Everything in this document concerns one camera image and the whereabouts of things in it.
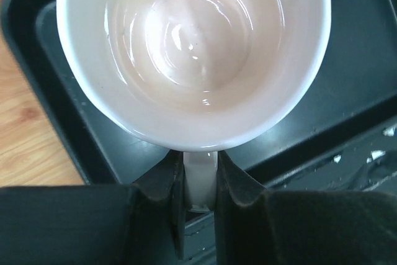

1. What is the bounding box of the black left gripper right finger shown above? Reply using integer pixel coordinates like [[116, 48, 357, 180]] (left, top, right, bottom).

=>
[[214, 153, 396, 264]]

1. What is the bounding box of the pink mug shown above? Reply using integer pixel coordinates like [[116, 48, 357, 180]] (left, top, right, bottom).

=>
[[56, 0, 331, 212]]

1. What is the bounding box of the black plastic tray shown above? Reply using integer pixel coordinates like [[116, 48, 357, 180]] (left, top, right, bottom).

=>
[[1, 0, 396, 264]]

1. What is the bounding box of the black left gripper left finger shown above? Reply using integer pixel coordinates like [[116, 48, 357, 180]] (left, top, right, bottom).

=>
[[1, 151, 185, 264]]

